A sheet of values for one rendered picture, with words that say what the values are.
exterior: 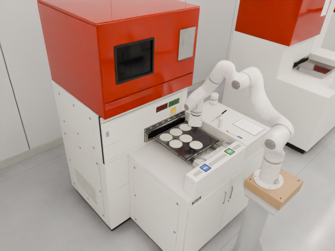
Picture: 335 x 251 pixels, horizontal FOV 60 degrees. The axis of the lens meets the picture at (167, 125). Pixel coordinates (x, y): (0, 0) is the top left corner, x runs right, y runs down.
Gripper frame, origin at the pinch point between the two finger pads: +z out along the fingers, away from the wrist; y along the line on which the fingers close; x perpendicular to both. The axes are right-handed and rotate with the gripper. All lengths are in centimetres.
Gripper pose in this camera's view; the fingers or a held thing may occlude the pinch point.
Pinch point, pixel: (194, 130)
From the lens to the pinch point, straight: 219.5
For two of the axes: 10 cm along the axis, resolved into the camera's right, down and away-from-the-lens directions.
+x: 0.9, -5.5, 8.3
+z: -0.5, 8.3, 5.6
